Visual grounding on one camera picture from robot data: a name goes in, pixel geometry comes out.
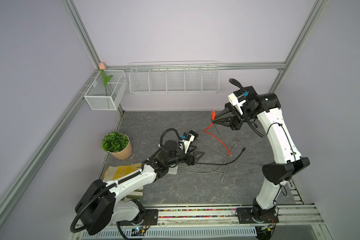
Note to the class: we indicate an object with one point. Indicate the green potted plant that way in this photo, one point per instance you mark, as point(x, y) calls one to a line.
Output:
point(118, 145)

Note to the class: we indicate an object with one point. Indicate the white network switch box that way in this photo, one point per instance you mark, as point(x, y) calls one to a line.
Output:
point(173, 171)

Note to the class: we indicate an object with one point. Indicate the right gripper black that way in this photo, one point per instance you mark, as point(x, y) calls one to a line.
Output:
point(229, 120)

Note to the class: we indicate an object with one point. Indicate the white mesh wall basket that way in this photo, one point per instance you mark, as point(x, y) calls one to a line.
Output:
point(96, 95)

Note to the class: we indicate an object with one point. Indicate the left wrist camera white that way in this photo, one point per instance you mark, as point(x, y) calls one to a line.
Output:
point(186, 140)

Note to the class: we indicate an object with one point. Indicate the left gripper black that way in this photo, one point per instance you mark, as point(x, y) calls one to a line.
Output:
point(192, 161)

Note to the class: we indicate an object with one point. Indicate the yellow white work glove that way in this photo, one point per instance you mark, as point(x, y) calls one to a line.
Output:
point(113, 173)

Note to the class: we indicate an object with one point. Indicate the white wire wall shelf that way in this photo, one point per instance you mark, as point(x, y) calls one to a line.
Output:
point(174, 77)

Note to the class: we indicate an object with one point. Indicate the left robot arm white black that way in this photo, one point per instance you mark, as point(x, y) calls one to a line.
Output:
point(101, 202)

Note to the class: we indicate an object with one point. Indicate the pink tulip artificial flower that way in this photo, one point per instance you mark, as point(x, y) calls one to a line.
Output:
point(106, 78)

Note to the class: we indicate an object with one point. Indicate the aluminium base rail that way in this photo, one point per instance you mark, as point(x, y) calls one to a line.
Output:
point(197, 216)

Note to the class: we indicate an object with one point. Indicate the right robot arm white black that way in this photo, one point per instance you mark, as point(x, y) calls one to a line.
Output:
point(264, 116)

